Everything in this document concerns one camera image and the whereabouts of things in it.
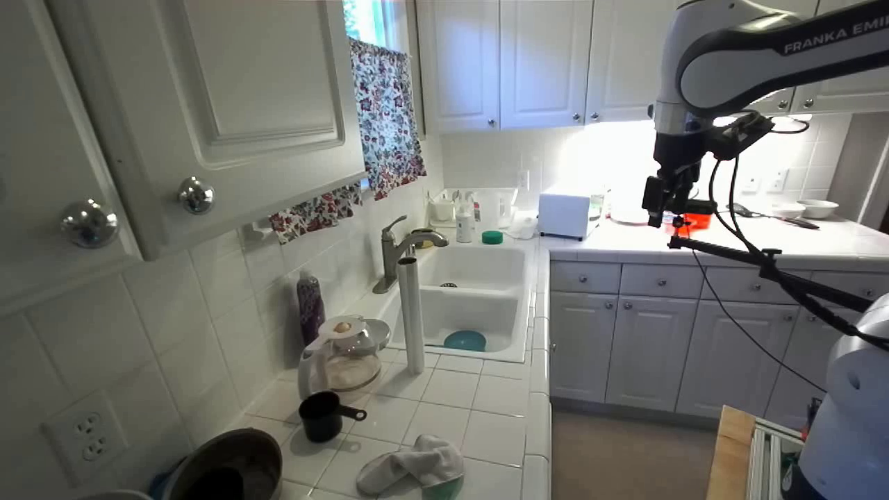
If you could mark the floral window curtain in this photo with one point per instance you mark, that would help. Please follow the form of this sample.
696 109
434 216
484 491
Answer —
390 142

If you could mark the glass coffee carafe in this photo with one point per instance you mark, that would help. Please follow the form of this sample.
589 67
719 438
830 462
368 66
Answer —
344 356

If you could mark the green sponge by sink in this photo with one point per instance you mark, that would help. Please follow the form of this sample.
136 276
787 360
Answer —
491 238

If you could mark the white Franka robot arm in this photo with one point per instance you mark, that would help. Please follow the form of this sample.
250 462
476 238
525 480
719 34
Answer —
716 60

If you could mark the white kitchen sink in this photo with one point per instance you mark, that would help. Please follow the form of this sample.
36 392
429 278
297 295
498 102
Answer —
461 287

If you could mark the white upper cabinet door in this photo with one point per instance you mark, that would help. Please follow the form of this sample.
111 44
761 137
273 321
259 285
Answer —
214 112

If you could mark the teal bowl in sink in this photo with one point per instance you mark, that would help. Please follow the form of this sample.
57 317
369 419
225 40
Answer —
464 340

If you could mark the chrome sink faucet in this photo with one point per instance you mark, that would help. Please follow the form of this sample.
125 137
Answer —
394 248

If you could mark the black measuring cup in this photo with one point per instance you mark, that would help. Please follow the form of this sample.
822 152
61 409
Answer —
323 416

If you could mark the white lower cabinets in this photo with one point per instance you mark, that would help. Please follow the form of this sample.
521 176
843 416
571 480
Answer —
680 340

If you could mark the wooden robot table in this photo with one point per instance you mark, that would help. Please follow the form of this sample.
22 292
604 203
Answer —
730 458

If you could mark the white wall outlet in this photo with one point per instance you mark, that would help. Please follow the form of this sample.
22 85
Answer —
86 438

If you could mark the white toaster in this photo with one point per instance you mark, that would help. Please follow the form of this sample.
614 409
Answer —
561 216

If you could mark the purple soap bottle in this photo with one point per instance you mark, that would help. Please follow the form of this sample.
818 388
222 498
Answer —
309 306

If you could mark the dark round pan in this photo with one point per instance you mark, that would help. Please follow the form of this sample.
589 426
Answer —
233 465

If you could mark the green and grey rag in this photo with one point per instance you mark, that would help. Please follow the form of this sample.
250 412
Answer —
429 462

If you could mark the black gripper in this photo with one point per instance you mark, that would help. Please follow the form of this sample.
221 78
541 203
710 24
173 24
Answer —
678 170

